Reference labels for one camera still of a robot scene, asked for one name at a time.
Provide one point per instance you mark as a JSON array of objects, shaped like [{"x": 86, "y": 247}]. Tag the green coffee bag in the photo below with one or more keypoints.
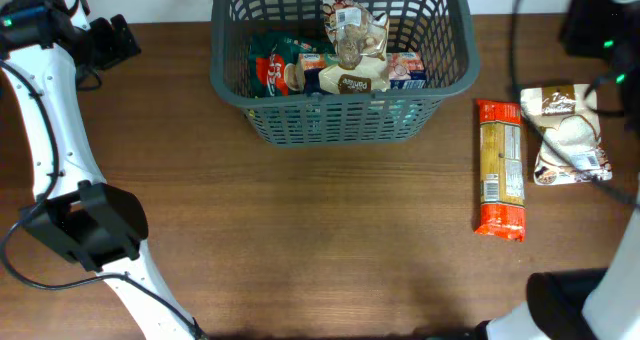
[{"x": 273, "y": 57}]

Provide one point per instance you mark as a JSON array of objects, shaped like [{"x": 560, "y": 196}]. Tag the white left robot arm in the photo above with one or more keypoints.
[{"x": 49, "y": 50}]

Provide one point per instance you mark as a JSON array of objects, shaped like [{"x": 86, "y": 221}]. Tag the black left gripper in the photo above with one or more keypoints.
[{"x": 116, "y": 49}]

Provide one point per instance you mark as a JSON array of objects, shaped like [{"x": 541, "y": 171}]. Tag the red spaghetti packet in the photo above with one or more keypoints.
[{"x": 502, "y": 196}]

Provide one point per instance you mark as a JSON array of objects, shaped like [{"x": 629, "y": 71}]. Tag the grey plastic basket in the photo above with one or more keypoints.
[{"x": 441, "y": 31}]

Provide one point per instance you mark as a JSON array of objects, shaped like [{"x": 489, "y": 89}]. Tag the colourful tissue multipack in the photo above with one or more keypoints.
[{"x": 407, "y": 72}]

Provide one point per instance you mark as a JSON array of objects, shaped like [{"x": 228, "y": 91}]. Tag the beige brown snack bag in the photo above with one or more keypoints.
[
  {"x": 360, "y": 41},
  {"x": 571, "y": 151}
]

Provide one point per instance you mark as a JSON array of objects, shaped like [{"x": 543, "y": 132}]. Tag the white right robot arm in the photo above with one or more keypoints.
[{"x": 570, "y": 226}]

